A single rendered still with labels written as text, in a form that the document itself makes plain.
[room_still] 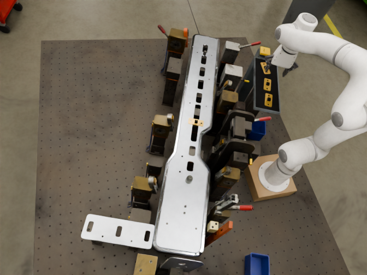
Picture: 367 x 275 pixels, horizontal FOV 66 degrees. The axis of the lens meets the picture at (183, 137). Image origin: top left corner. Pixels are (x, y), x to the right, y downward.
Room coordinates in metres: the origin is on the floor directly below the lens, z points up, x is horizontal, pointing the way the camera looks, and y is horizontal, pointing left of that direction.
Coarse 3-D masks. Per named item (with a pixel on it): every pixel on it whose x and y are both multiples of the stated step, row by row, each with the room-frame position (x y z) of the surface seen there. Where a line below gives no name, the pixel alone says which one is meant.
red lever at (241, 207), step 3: (219, 207) 0.43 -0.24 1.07; (231, 207) 0.44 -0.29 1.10; (234, 207) 0.44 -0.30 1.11; (237, 207) 0.44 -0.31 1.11; (240, 207) 0.44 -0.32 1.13; (243, 207) 0.44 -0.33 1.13; (246, 207) 0.44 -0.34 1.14; (249, 207) 0.44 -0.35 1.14; (252, 207) 0.45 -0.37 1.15; (240, 210) 0.43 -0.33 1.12; (243, 210) 0.43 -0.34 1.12; (246, 210) 0.43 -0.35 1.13; (249, 210) 0.44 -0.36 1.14
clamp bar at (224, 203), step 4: (224, 196) 0.43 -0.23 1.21; (228, 196) 0.43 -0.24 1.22; (232, 196) 0.44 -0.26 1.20; (236, 196) 0.44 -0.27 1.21; (224, 200) 0.42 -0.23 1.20; (228, 200) 0.44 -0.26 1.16; (232, 200) 0.42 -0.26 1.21; (236, 200) 0.43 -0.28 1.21; (216, 204) 0.44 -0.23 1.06; (220, 204) 0.44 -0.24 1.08; (224, 204) 0.43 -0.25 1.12; (228, 204) 0.41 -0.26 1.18; (232, 204) 0.42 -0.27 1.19; (220, 208) 0.41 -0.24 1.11; (224, 208) 0.41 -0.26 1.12
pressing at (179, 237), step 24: (192, 48) 1.41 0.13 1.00; (216, 48) 1.48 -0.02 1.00; (192, 72) 1.21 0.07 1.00; (216, 72) 1.27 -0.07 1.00; (192, 96) 1.03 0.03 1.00; (192, 144) 0.73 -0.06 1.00; (168, 168) 0.56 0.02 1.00; (168, 192) 0.45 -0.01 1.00; (192, 192) 0.49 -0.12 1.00; (168, 216) 0.34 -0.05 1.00; (192, 216) 0.38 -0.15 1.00; (168, 240) 0.25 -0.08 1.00; (192, 240) 0.28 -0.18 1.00
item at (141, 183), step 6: (138, 180) 0.44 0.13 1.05; (144, 180) 0.45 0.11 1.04; (132, 186) 0.42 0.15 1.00; (138, 186) 0.41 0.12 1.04; (144, 186) 0.42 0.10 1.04; (132, 192) 0.41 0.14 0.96; (138, 192) 0.40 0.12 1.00; (144, 192) 0.41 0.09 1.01; (150, 192) 0.41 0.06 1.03; (132, 198) 0.42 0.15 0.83; (138, 198) 0.41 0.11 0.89; (144, 198) 0.41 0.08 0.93; (138, 204) 0.41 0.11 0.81; (144, 204) 0.41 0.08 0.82
